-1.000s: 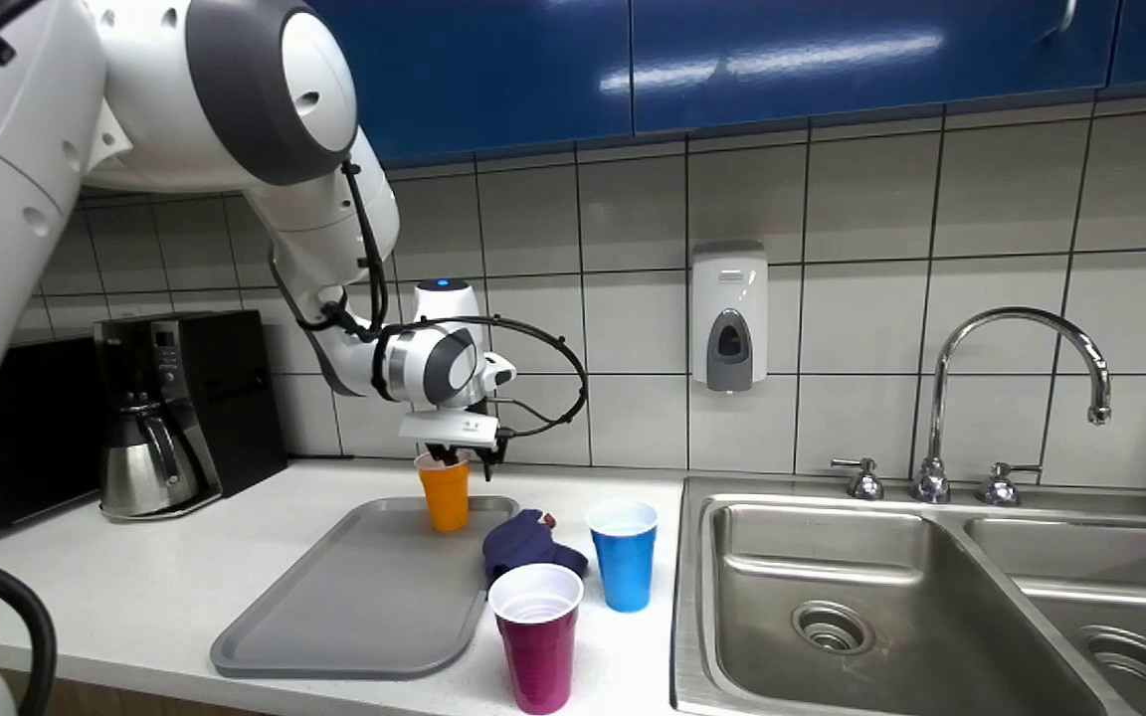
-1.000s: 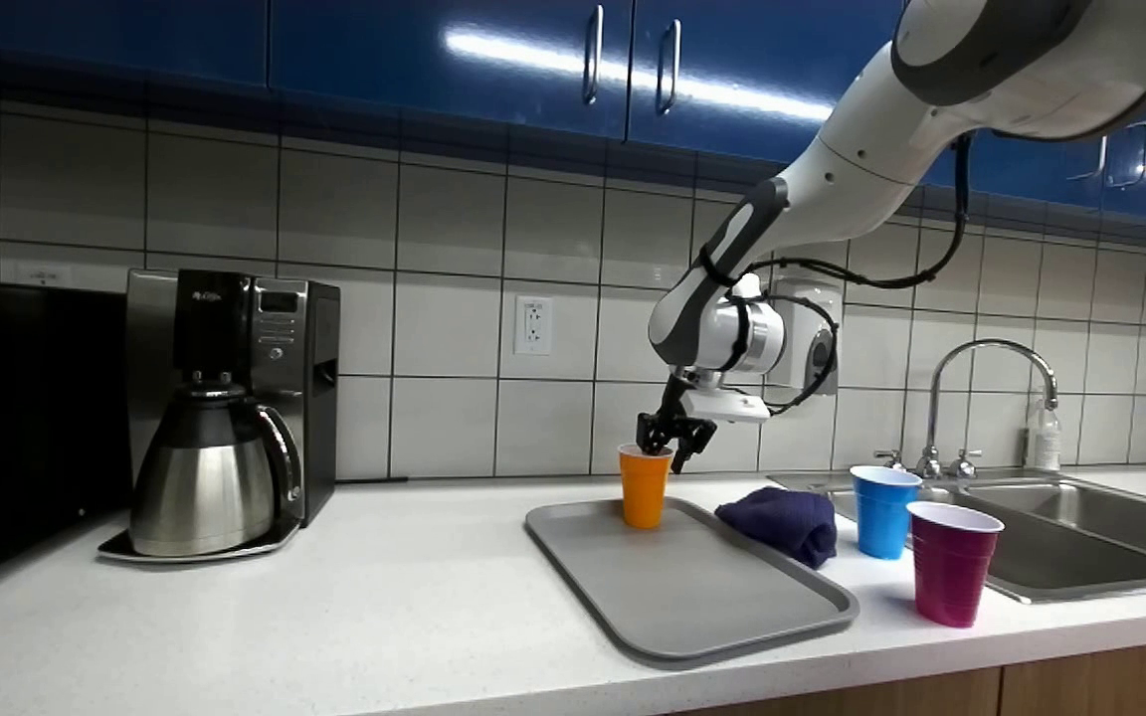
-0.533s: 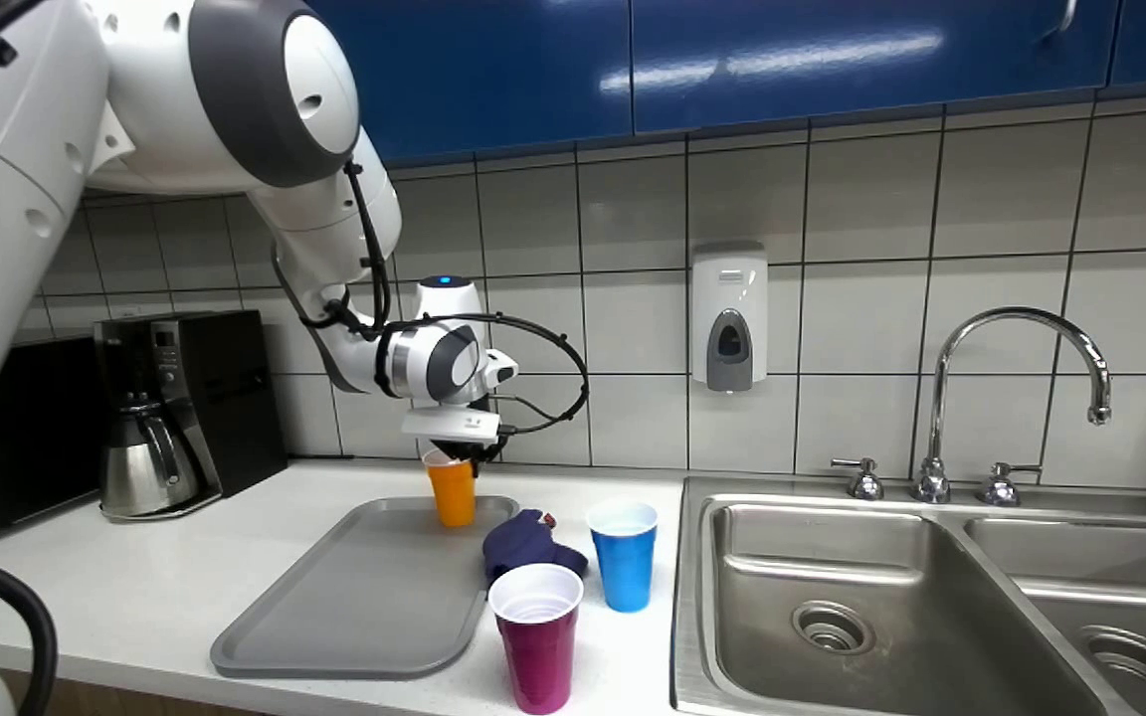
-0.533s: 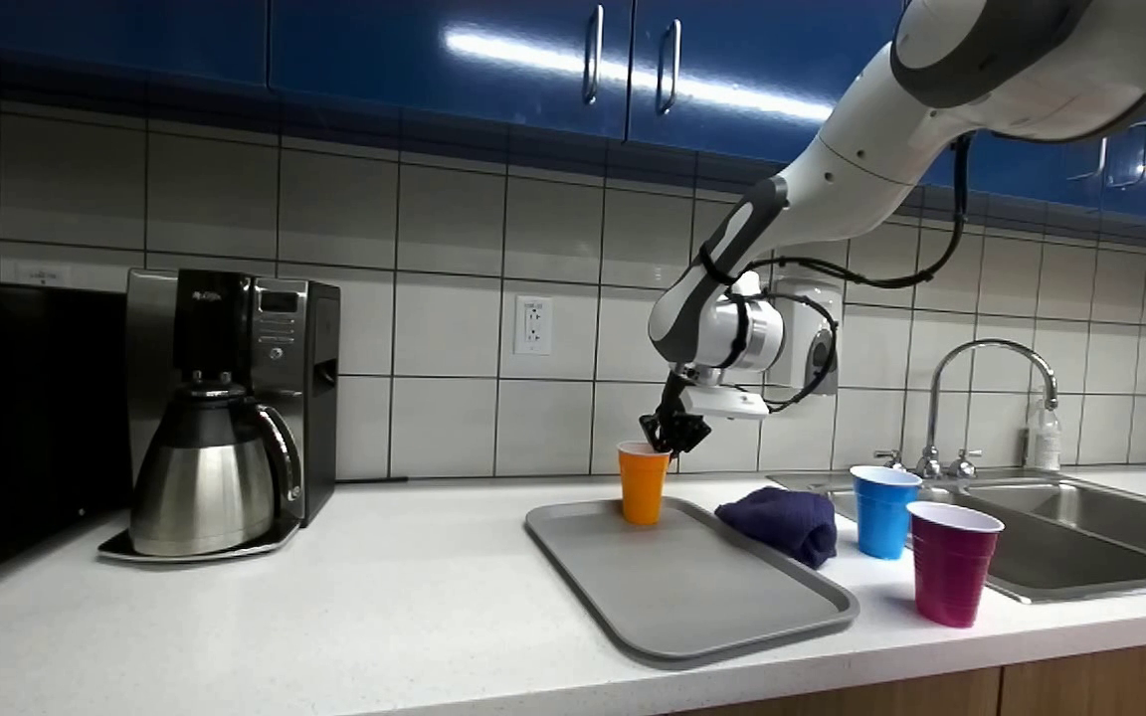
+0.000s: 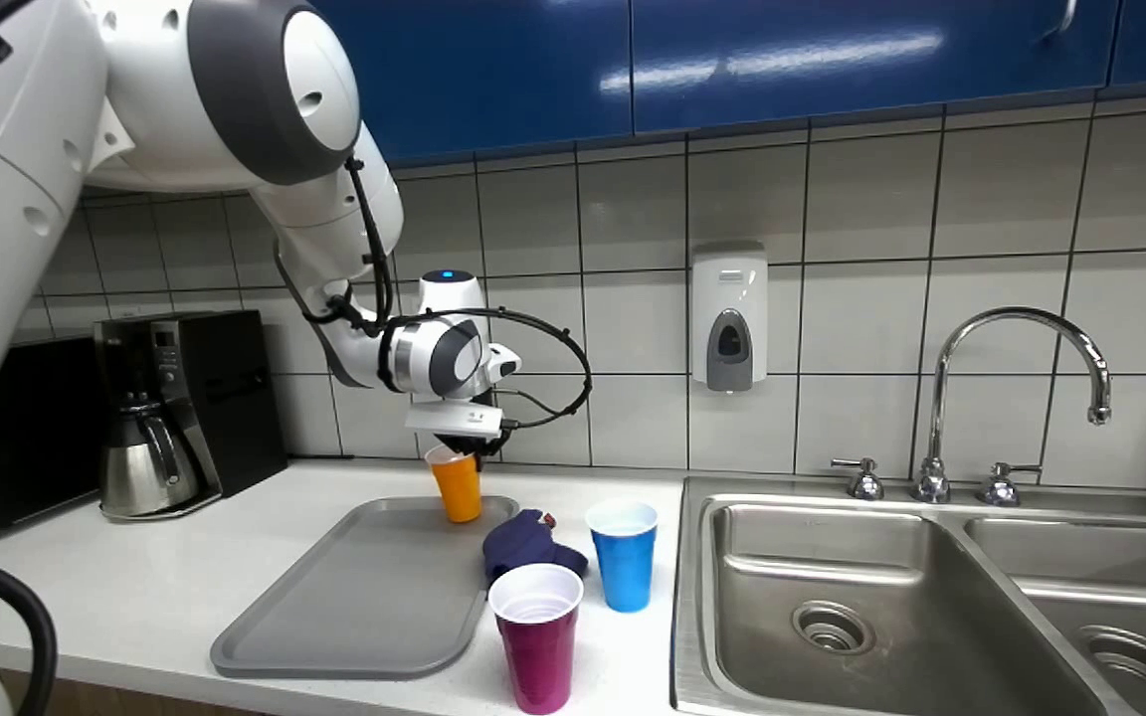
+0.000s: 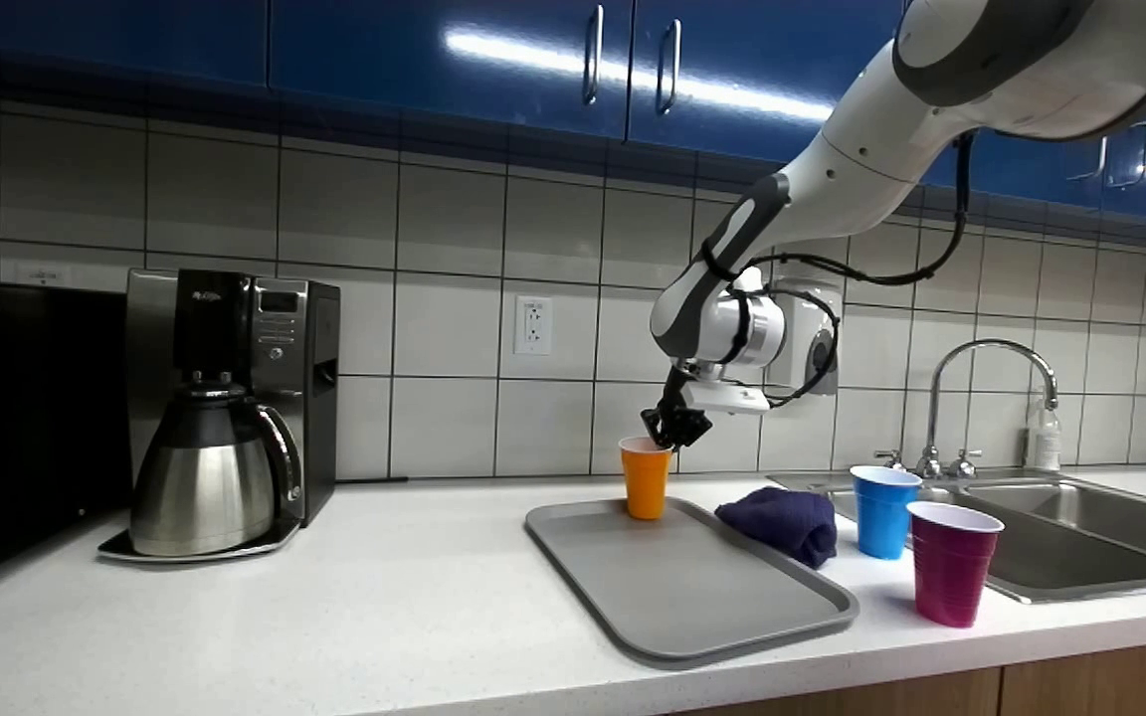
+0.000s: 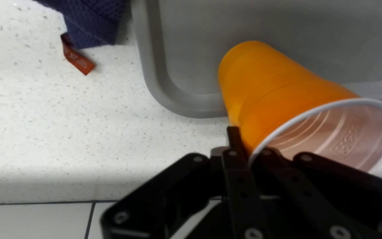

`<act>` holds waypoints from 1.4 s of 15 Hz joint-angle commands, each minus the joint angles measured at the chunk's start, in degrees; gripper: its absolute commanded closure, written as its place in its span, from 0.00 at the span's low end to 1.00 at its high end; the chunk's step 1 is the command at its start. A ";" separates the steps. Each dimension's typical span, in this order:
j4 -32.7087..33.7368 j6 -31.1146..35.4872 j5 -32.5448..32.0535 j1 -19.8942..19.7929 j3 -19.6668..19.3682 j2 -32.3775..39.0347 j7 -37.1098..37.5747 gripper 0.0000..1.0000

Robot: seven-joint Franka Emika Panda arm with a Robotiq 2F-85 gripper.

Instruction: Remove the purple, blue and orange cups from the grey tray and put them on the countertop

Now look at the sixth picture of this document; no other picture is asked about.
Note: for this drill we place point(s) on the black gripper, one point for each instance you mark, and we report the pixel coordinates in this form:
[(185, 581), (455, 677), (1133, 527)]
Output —
[(683, 394)]

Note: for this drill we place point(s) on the orange plastic cup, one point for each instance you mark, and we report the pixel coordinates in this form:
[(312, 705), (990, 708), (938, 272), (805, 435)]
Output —
[(645, 485)]

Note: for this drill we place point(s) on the blue plastic cup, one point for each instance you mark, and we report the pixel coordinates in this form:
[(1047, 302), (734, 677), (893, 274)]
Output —
[(884, 518)]

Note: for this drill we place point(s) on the purple plastic cup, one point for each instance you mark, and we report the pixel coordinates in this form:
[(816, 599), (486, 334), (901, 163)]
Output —
[(951, 577)]

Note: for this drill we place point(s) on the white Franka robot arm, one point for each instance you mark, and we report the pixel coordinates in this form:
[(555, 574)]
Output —
[(893, 119)]

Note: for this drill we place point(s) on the grey plastic tray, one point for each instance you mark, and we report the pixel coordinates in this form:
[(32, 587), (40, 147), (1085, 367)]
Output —
[(677, 599)]

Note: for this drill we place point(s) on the dark blue cloth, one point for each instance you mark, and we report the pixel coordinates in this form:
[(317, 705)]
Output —
[(784, 518)]

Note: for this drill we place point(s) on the chrome gooseneck faucet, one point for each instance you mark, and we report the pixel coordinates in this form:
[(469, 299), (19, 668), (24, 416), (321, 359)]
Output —
[(984, 343)]

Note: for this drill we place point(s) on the clear soap bottle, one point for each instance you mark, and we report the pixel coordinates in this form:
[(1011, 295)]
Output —
[(1040, 439)]

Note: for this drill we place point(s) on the black steel coffee maker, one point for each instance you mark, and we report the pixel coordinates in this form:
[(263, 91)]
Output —
[(289, 359)]

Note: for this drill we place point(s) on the stainless steel double sink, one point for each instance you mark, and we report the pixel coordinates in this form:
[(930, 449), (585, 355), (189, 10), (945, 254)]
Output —
[(1092, 542)]

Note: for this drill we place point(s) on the wooden base cabinet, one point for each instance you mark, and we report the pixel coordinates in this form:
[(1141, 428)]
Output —
[(1065, 683)]

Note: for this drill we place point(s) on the stainless steel coffee carafe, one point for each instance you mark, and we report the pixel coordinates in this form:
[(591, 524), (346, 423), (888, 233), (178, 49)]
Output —
[(210, 482)]

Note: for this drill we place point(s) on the black microwave oven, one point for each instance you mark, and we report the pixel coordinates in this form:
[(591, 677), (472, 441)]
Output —
[(23, 423)]

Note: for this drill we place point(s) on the white wall outlet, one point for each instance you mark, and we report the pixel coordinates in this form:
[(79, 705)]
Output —
[(534, 322)]

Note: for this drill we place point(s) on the white wall soap dispenser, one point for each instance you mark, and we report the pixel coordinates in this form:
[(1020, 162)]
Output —
[(823, 322)]

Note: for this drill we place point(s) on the blue glossy wall cabinet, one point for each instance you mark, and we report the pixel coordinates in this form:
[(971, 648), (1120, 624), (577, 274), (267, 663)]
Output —
[(336, 51)]

